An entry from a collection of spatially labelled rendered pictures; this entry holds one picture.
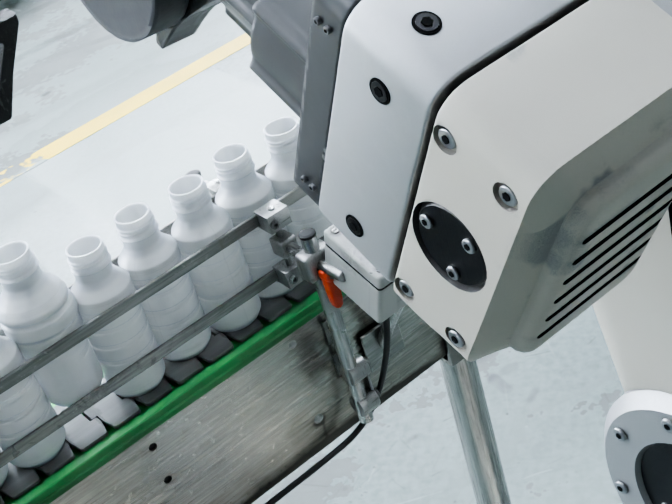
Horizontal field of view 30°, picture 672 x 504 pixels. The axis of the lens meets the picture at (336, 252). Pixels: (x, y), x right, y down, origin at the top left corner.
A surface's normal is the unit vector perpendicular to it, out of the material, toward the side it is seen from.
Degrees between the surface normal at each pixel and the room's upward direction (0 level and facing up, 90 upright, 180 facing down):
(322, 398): 90
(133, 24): 86
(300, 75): 85
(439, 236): 90
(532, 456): 0
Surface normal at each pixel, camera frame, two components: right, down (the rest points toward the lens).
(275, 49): -0.72, 0.40
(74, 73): -0.25, -0.80
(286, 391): 0.61, 0.32
